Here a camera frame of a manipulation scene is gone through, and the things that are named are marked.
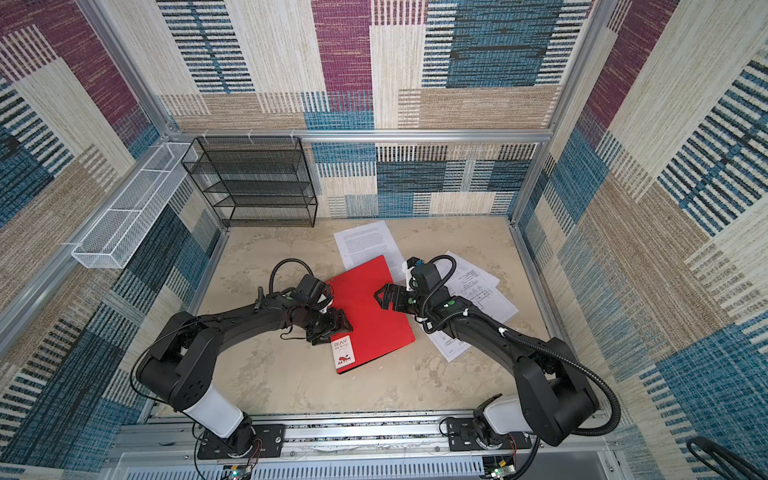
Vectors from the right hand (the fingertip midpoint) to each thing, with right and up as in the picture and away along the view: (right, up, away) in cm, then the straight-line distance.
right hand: (386, 302), depth 84 cm
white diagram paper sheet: (+32, +1, +15) cm, 35 cm away
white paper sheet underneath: (+31, +7, +21) cm, 38 cm away
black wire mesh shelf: (-48, +39, +26) cm, 67 cm away
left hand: (-11, -9, +4) cm, 15 cm away
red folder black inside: (-3, -8, +1) cm, 8 cm away
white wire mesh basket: (-62, +17, -14) cm, 66 cm away
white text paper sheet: (-8, +17, +31) cm, 36 cm away
